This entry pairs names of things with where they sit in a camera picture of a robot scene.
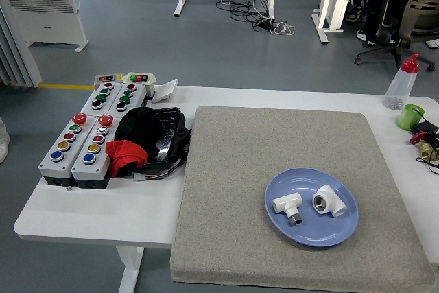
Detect white tee pipe threaded end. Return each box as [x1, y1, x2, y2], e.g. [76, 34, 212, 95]
[272, 192, 303, 227]

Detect blue round plate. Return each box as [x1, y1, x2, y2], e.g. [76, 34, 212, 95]
[264, 167, 359, 248]

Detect grey-brown mat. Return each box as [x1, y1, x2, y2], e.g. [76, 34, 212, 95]
[170, 106, 436, 284]

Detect black plastic tray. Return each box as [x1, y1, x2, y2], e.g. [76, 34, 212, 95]
[143, 106, 191, 170]

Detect black cloth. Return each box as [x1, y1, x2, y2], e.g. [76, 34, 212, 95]
[114, 106, 163, 156]

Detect grey three-button control box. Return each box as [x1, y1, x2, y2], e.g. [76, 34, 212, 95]
[80, 82, 124, 117]
[106, 82, 147, 117]

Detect red cloth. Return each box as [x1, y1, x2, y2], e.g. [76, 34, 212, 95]
[104, 139, 149, 178]

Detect grey five-button control box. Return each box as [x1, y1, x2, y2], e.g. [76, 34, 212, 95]
[37, 113, 97, 187]
[70, 114, 119, 190]

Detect yellow floor tape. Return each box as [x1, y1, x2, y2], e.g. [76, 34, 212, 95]
[37, 82, 94, 91]

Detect white table leg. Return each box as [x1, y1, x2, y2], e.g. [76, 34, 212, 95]
[115, 246, 145, 293]

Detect clear squeeze bottle red cap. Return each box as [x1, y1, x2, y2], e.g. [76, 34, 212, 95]
[383, 52, 420, 111]

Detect green tape roll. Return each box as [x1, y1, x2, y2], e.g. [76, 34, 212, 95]
[396, 103, 425, 132]

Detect person seated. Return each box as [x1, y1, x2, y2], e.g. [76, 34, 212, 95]
[345, 0, 435, 42]

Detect white panel heater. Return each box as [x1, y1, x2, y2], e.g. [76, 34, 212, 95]
[5, 0, 89, 53]

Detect black power adapter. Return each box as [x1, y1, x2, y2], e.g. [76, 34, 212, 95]
[410, 120, 439, 137]

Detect person standing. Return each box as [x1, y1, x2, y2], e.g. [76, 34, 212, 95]
[0, 117, 11, 165]

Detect grey folding partition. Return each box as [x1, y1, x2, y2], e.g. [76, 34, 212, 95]
[0, 0, 43, 89]

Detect grey office chair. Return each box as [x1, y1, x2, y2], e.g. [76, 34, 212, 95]
[353, 0, 439, 73]

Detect white wall switch panel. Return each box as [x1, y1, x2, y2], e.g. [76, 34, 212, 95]
[150, 79, 179, 104]

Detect wire bundle with white connector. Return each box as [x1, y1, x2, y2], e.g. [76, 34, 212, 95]
[132, 165, 179, 183]

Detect cream switch box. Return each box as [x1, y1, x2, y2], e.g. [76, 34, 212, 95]
[122, 71, 158, 99]

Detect white desk frame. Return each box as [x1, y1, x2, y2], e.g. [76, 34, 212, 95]
[311, 0, 353, 45]

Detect brass valve red handle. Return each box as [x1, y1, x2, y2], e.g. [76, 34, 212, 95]
[410, 131, 439, 162]

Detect black cable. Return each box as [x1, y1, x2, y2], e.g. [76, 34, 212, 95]
[415, 156, 439, 176]

